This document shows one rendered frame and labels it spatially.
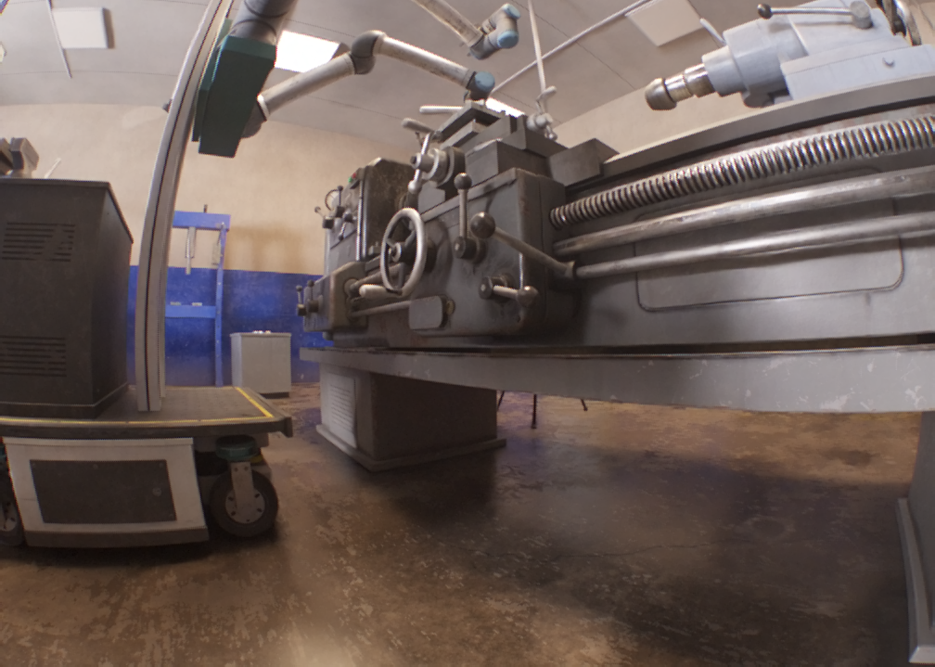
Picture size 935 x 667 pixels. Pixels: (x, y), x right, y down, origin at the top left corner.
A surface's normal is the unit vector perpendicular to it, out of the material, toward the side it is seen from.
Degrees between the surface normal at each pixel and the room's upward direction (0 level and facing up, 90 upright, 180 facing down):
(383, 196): 90
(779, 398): 90
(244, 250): 90
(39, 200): 90
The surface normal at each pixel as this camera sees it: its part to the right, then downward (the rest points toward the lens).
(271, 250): 0.60, -0.07
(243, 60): 0.02, 1.00
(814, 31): -0.76, -0.35
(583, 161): -0.80, -0.02
